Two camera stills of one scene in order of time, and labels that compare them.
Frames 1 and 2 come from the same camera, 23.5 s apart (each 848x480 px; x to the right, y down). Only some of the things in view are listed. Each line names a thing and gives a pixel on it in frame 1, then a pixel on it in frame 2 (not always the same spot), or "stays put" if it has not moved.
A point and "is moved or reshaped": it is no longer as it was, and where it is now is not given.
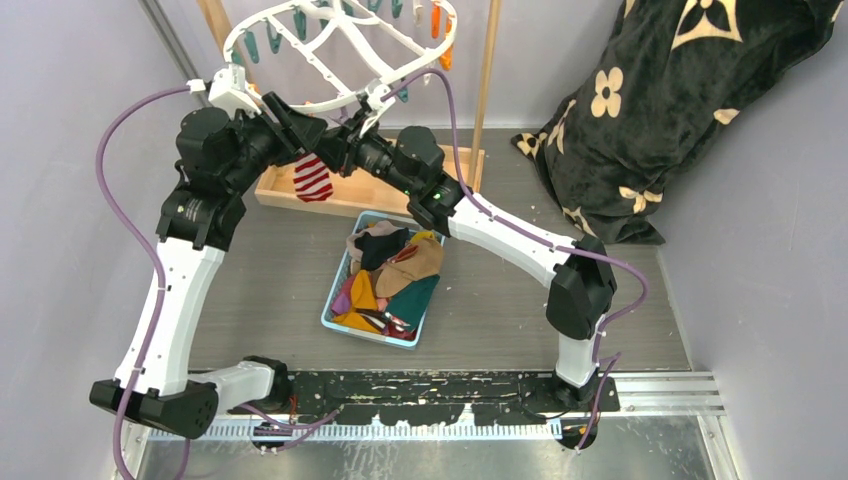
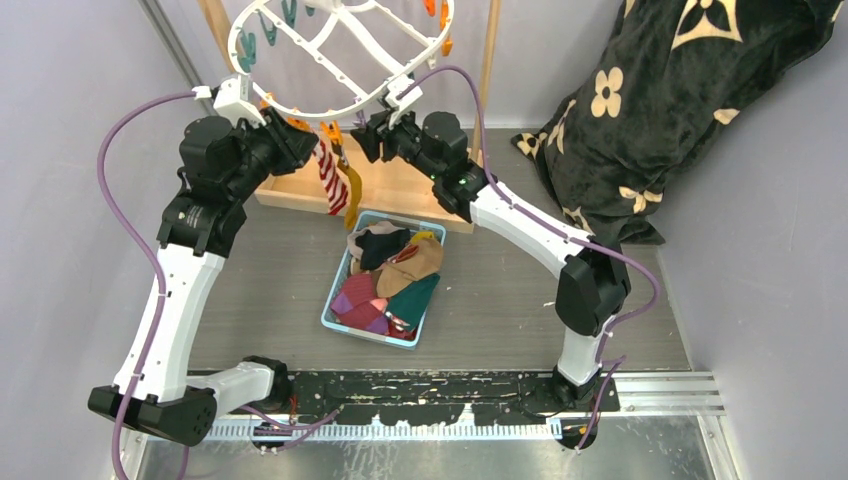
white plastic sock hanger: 329,53 is moved or reshaped
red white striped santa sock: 312,181 -> 335,188
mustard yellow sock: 362,296 -> 354,204
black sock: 376,249 stays put
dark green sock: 409,304 stays put
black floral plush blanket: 668,76 stays put
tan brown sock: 425,262 stays put
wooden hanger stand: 278,173 stays put
